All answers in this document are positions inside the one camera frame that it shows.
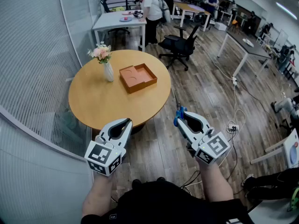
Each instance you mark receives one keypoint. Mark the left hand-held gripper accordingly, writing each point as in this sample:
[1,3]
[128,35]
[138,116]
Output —
[100,156]

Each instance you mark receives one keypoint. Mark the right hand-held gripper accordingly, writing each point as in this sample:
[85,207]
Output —
[212,147]

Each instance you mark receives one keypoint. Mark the orange tray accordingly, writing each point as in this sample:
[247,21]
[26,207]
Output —
[137,78]

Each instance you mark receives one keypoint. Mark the person's right forearm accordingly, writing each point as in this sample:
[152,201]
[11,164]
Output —
[215,183]

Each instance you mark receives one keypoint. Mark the person's left forearm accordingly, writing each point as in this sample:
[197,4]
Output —
[98,195]

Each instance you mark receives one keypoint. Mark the white box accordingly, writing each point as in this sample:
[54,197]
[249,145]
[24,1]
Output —
[220,26]

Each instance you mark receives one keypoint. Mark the round wooden table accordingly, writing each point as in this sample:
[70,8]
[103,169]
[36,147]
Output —
[93,101]

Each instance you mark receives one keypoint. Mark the white power strip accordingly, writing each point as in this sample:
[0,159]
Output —
[234,80]
[233,127]

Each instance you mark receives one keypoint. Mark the person's black shoe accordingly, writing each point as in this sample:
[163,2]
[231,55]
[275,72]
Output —
[136,183]
[161,179]

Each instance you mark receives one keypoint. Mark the white ribbed vase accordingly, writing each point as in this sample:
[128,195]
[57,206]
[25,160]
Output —
[108,72]

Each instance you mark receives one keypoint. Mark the pink flower bouquet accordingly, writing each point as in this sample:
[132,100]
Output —
[101,52]

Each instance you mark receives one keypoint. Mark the person's black shirt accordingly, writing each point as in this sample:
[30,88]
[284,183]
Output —
[163,204]

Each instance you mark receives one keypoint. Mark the black office chair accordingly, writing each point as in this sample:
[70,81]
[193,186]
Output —
[177,43]

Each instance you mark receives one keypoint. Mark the white side table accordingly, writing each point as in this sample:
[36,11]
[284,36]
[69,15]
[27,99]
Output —
[289,148]

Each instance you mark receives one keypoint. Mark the dark-top white-legged table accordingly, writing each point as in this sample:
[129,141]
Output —
[252,46]

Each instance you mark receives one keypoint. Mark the white flat object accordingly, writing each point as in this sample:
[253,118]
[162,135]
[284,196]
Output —
[248,42]

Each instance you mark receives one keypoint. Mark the blue plate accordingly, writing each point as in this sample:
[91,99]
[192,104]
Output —
[123,20]

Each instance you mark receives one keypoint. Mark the white rectangular table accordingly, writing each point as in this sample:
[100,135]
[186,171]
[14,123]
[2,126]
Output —
[109,20]

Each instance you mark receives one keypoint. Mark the orange chair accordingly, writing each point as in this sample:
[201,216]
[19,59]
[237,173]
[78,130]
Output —
[235,23]

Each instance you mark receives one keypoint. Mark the pink plate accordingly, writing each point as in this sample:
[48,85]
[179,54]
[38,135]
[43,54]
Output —
[127,12]

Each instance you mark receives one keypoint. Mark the wooden-top white-legged table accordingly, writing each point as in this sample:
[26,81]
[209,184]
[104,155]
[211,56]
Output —
[189,7]

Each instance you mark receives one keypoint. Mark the yellow cloth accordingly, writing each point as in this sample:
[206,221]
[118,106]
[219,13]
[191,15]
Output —
[118,9]

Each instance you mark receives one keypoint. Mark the green black device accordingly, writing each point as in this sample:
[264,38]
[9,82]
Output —
[294,199]

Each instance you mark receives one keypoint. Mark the whiteboard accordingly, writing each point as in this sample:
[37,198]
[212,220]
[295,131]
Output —
[281,37]

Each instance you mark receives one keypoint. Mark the black desk chair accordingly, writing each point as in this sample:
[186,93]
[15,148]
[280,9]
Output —
[105,4]

